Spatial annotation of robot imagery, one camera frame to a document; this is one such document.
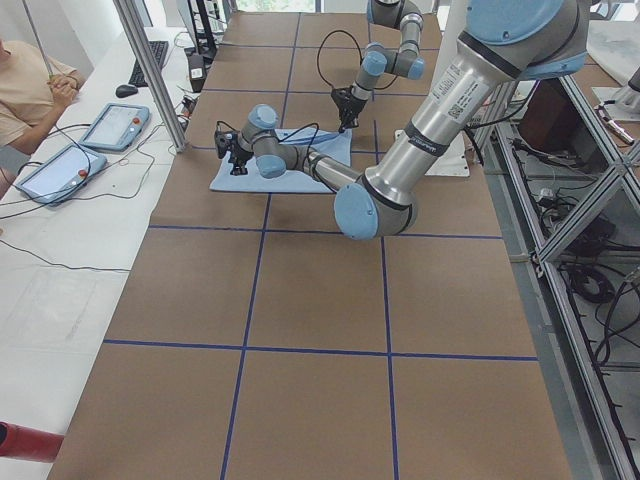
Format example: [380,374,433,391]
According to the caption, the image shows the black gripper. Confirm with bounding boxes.
[230,143,253,176]
[331,87,367,133]

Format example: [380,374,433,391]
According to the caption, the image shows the light blue t-shirt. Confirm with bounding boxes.
[210,127,352,194]

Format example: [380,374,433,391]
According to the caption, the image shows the metal reacher grabber stick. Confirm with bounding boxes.
[21,0,54,81]

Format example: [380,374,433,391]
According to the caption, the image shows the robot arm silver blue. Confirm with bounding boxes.
[215,1,591,240]
[331,0,425,133]

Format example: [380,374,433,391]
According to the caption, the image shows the black power adapter box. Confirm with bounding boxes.
[187,54,207,93]

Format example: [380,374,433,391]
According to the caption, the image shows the far blue teach pendant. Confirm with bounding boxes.
[78,103,150,152]

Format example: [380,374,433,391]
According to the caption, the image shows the blue teach pendant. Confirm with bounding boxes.
[16,144,107,205]
[78,103,150,152]

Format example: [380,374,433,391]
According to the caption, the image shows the black keyboard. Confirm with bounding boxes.
[127,40,170,88]

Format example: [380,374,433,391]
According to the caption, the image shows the black computer mouse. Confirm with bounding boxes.
[115,84,138,98]

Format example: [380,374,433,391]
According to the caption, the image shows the near blue teach pendant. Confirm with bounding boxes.
[16,144,107,205]

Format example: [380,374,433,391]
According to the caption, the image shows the person in beige shirt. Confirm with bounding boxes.
[0,37,86,201]

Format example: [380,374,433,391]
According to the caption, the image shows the red fire extinguisher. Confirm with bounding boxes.
[1,422,64,463]

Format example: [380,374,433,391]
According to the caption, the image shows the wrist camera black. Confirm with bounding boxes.
[214,129,238,160]

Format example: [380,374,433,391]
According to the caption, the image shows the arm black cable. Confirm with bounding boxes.
[277,122,321,147]
[317,29,364,94]

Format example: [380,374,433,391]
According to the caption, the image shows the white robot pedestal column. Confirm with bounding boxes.
[426,0,470,177]

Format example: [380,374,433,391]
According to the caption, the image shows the aluminium frame post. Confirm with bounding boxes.
[113,0,186,153]

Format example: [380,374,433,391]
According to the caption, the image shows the aluminium frame rack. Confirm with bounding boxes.
[474,59,639,479]

